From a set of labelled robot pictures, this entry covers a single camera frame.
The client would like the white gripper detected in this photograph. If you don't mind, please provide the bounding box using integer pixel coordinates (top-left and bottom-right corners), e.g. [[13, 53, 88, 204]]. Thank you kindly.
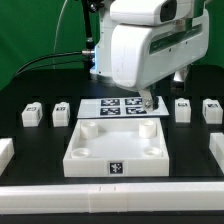
[[111, 9, 209, 112]]

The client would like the white square tabletop tray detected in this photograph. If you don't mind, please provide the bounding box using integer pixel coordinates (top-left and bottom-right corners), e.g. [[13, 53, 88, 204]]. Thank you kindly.
[[63, 118, 169, 177]]

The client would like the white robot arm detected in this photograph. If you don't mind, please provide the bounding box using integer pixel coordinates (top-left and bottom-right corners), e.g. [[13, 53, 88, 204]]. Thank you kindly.
[[83, 0, 211, 111]]

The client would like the white marker sheet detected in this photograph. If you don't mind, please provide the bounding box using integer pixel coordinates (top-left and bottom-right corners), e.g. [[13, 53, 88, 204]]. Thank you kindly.
[[78, 96, 169, 118]]

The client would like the white right corner block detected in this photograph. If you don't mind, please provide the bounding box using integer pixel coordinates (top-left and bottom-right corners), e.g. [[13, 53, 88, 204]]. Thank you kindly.
[[209, 133, 224, 173]]

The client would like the white corner block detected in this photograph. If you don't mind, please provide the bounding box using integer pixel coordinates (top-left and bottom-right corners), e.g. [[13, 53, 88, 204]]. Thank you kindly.
[[209, 133, 224, 173], [0, 138, 14, 176]]

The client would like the white left corner block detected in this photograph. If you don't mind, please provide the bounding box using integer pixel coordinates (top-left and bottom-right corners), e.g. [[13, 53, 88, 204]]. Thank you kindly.
[[0, 138, 14, 176]]

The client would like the grey thin cable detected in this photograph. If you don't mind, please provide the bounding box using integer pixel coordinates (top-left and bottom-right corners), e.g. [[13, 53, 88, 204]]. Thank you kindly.
[[53, 0, 69, 70]]

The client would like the white front fence rail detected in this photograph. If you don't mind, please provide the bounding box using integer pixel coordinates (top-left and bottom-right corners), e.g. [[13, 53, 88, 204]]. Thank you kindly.
[[0, 182, 224, 214]]

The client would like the black cable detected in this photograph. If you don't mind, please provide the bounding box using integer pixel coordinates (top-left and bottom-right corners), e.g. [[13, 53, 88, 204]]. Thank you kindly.
[[13, 50, 88, 78]]

